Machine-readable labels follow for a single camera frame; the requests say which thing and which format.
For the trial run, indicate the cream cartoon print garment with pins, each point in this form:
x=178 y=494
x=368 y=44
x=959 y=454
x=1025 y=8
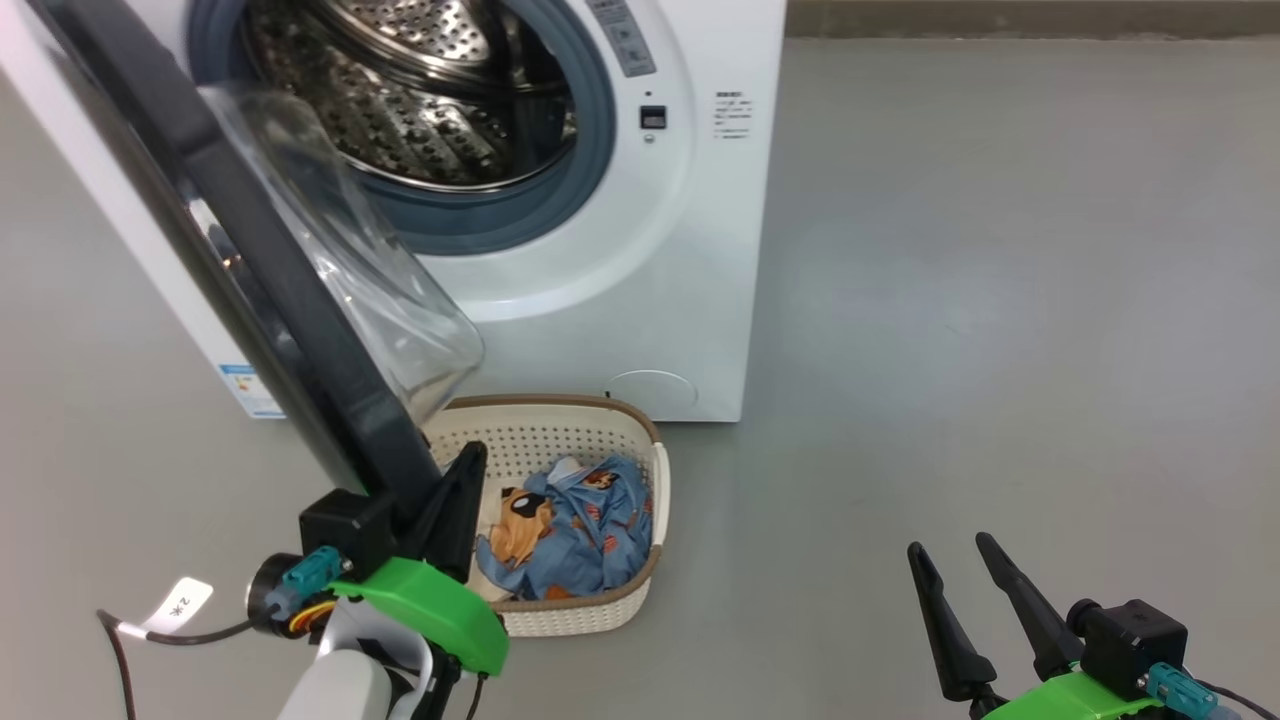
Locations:
x=520 y=530

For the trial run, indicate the grey rubber door gasket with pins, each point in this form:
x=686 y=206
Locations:
x=480 y=225

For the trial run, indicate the grey warning sticker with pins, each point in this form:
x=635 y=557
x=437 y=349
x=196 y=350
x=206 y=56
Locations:
x=625 y=40

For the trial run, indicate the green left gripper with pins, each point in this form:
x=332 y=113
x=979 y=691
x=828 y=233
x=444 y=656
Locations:
x=440 y=610

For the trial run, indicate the washing machine door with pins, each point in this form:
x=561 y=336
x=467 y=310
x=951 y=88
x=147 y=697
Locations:
x=260 y=260

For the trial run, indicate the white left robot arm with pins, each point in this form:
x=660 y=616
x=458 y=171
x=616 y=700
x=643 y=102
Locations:
x=340 y=690

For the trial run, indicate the blue patterned garment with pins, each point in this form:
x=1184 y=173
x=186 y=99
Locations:
x=600 y=540

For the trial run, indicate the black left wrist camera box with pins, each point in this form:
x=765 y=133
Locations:
x=350 y=530

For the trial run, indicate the small black door latch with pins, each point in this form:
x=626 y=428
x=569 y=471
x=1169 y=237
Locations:
x=653 y=117

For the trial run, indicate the round white filter cover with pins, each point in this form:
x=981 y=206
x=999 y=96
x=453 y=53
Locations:
x=650 y=390

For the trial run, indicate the stainless steel washing machine drum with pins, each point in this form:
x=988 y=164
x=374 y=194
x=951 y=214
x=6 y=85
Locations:
x=400 y=110

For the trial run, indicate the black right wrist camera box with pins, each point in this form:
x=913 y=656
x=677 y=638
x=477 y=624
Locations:
x=1135 y=640

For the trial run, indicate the cream perforated laundry basket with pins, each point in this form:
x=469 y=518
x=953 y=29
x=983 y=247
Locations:
x=560 y=430

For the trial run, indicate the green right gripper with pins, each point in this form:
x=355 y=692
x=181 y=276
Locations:
x=1070 y=700

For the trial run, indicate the white front-load washing machine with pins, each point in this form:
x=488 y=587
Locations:
x=640 y=280

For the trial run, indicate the blue energy label sticker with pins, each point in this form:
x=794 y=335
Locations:
x=250 y=392

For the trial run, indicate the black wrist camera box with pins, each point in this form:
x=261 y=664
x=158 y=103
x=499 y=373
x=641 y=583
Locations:
x=1135 y=640
x=350 y=530

